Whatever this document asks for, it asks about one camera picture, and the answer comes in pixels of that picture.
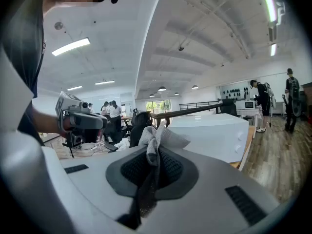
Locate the person's black clothing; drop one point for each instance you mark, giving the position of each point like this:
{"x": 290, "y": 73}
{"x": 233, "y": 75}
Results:
{"x": 22, "y": 45}

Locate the glass window door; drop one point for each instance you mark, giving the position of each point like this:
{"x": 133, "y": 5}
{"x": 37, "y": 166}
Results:
{"x": 158, "y": 106}

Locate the long ceiling light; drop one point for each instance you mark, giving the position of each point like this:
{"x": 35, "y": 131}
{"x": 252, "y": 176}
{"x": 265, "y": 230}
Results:
{"x": 269, "y": 2}
{"x": 273, "y": 49}
{"x": 74, "y": 88}
{"x": 104, "y": 82}
{"x": 70, "y": 46}

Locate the black metal balcony railing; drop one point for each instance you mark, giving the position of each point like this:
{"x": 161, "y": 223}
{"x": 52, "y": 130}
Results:
{"x": 198, "y": 105}

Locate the dark wooden handrail railing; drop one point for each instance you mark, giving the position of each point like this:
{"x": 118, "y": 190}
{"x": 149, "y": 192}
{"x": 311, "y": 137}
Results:
{"x": 185, "y": 112}

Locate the black padded office chair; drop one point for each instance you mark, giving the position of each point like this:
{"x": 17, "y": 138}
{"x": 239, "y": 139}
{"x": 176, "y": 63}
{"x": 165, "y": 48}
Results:
{"x": 228, "y": 107}

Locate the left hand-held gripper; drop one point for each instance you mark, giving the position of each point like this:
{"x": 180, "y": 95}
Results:
{"x": 85, "y": 121}

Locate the grey cloth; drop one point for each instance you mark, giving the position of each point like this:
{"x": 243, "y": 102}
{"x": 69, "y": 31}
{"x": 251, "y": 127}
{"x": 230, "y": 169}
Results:
{"x": 156, "y": 136}

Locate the white covered table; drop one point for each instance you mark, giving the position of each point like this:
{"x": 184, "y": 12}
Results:
{"x": 248, "y": 112}

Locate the black mesh office chair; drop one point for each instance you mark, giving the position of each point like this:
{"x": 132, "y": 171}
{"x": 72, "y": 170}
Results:
{"x": 140, "y": 125}

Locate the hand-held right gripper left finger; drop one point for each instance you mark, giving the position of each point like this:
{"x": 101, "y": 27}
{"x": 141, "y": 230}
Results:
{"x": 114, "y": 177}

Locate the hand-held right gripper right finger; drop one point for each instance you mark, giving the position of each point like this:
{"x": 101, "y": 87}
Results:
{"x": 190, "y": 177}

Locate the person's left forearm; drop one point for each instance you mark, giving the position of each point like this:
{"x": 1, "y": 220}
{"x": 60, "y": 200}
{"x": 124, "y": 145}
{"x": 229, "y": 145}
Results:
{"x": 46, "y": 121}

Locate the wall panel with black items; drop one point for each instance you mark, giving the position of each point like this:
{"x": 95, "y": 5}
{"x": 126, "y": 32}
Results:
{"x": 235, "y": 91}

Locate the white board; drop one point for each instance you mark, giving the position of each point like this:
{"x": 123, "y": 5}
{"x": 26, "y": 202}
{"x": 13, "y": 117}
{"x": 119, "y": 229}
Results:
{"x": 209, "y": 133}

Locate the white crumpled cloth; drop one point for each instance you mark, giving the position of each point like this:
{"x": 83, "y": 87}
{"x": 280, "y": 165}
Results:
{"x": 123, "y": 144}

